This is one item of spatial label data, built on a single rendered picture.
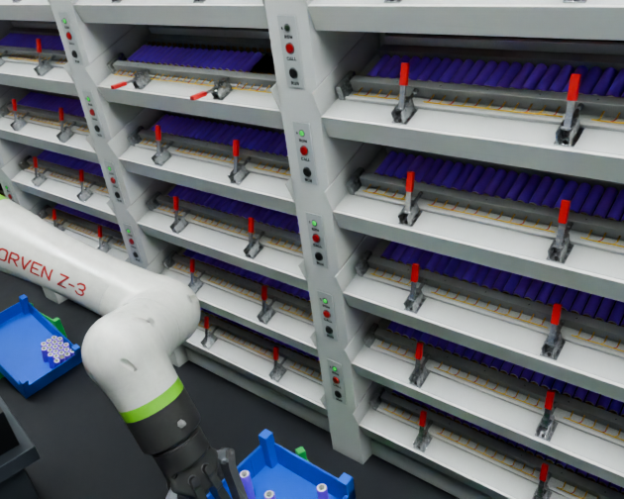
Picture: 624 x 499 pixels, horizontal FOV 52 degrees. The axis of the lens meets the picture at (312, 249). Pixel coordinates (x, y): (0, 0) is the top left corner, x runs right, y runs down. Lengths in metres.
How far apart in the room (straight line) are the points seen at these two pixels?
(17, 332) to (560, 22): 1.91
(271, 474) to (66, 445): 0.85
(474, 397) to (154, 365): 0.68
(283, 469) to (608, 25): 0.89
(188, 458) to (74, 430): 1.08
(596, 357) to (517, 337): 0.13
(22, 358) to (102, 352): 1.40
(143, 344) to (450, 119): 0.57
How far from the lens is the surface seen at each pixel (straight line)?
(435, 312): 1.23
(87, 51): 1.67
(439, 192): 1.15
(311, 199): 1.25
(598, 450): 1.27
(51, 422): 2.05
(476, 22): 0.96
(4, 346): 2.31
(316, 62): 1.14
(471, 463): 1.46
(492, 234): 1.09
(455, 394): 1.34
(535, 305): 1.18
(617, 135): 0.97
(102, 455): 1.88
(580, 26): 0.91
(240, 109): 1.30
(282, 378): 1.70
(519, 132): 0.99
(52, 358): 2.19
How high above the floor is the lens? 1.24
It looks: 30 degrees down
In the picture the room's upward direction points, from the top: 8 degrees counter-clockwise
